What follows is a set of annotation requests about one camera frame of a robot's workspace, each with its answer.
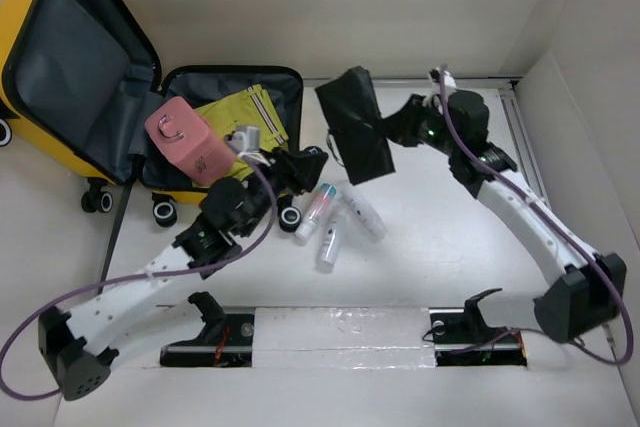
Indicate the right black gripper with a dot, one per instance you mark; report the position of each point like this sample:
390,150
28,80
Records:
399,127

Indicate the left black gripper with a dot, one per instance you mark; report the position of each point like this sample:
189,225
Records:
305,171

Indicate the pink teal-capped tube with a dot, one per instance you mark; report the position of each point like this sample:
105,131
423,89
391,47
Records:
321,201

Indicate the black pouch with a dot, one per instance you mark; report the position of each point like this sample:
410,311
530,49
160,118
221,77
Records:
351,111

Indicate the yellow-green shorts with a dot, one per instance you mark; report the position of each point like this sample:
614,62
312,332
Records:
252,106

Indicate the white bottle blue print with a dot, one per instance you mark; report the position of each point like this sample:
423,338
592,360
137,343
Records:
365,213

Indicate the pink cosmetic case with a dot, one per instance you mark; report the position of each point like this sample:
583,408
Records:
187,141

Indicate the yellow hard-shell suitcase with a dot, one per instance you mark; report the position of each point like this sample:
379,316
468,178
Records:
79,78

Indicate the dark blue round jar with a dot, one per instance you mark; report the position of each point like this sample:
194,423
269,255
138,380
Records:
313,150

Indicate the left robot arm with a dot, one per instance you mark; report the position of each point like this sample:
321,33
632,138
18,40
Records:
83,345

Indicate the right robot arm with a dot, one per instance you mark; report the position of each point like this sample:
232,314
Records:
584,287

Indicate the white foam board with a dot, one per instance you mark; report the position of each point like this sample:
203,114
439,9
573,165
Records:
375,338

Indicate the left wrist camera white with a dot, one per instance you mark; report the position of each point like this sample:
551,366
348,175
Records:
245,139

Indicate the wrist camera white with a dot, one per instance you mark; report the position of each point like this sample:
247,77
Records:
443,80
245,139

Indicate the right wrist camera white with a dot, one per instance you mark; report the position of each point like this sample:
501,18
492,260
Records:
443,80

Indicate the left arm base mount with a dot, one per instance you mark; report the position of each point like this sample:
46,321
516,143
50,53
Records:
225,339

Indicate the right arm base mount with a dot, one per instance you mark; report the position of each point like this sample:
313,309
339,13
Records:
461,337

